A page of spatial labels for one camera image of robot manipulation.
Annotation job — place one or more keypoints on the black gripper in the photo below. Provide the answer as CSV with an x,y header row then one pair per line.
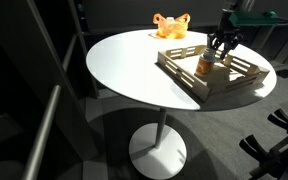
x,y
227,36

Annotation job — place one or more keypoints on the orange plastic bowl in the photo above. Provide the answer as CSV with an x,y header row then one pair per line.
x,y
170,30

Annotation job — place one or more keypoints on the green camera mount box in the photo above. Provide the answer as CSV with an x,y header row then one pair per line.
x,y
250,19

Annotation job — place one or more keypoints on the black floor mat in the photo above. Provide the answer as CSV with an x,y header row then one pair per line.
x,y
286,73

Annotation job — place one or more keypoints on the grey metal rail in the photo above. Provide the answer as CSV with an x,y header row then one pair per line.
x,y
45,123

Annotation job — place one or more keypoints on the white medicine bottle lid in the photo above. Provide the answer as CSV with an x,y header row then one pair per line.
x,y
209,54

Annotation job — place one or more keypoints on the slatted wooden tray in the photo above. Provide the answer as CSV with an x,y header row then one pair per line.
x,y
222,76

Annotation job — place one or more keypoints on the white round pedestal table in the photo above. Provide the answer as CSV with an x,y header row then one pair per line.
x,y
127,66

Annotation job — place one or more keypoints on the white item in bag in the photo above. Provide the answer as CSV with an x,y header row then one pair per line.
x,y
170,19

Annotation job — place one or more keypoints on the small medicine bottle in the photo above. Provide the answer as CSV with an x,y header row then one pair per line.
x,y
204,68

